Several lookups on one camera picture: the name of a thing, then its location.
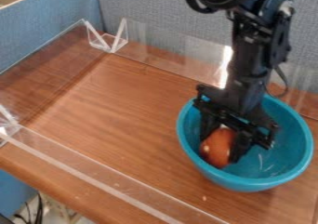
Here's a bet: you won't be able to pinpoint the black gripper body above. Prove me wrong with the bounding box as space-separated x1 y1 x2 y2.
194 76 278 149

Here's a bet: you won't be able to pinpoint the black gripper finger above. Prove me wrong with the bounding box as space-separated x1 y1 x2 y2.
230 131 254 163
201 112 221 140

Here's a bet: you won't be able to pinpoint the brown toy mushroom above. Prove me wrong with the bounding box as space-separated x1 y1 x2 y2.
199 127 237 169

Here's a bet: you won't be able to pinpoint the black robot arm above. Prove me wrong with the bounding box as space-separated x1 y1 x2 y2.
186 0 294 163

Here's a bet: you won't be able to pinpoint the blue plastic bowl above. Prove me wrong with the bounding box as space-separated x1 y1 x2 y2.
177 95 314 192

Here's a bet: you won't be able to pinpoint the clear acrylic back barrier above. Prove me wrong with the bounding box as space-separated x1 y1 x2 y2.
111 19 318 121

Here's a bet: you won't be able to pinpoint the clear acrylic barrier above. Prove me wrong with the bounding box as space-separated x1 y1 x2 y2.
0 105 229 224
111 19 318 121
0 20 105 123

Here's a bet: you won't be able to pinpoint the clear acrylic front barrier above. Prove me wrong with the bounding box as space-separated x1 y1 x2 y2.
0 105 229 224

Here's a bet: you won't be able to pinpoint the clear acrylic left barrier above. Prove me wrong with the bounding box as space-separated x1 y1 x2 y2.
0 20 105 123

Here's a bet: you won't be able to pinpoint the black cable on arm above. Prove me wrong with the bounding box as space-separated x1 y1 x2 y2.
265 64 292 99

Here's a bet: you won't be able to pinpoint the clear triangular corner bracket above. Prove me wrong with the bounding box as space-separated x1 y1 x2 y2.
83 19 130 53

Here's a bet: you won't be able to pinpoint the black cables under table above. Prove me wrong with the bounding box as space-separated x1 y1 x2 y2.
0 192 44 224

